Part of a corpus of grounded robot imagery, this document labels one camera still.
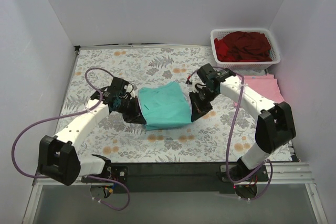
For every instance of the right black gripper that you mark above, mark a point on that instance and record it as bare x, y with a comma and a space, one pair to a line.
200, 100

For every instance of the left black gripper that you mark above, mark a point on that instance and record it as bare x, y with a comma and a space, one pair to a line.
132, 110

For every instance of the teal t shirt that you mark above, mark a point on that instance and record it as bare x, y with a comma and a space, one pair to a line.
164, 107

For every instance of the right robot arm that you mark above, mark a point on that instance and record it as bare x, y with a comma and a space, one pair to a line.
274, 121

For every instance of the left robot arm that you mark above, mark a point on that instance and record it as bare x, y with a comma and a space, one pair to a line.
58, 157

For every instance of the floral table cloth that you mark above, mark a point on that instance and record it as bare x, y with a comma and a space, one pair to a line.
223, 133

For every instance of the bright red t shirt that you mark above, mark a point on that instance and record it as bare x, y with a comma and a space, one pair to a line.
221, 50

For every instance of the white plastic laundry basket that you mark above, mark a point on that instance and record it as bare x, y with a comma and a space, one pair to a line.
274, 52

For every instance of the folded pink t shirt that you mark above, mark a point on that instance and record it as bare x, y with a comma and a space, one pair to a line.
266, 85

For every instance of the dark red t shirt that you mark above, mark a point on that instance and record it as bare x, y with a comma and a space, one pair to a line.
246, 47

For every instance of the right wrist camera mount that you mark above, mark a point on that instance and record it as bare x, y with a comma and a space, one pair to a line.
211, 76

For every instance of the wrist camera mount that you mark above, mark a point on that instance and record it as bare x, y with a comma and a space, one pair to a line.
211, 76
119, 89

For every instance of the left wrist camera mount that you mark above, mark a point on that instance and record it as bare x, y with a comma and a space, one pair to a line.
119, 89

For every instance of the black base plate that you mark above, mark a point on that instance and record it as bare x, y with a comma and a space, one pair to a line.
168, 177

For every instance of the aluminium front rail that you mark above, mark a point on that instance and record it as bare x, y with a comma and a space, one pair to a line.
280, 172

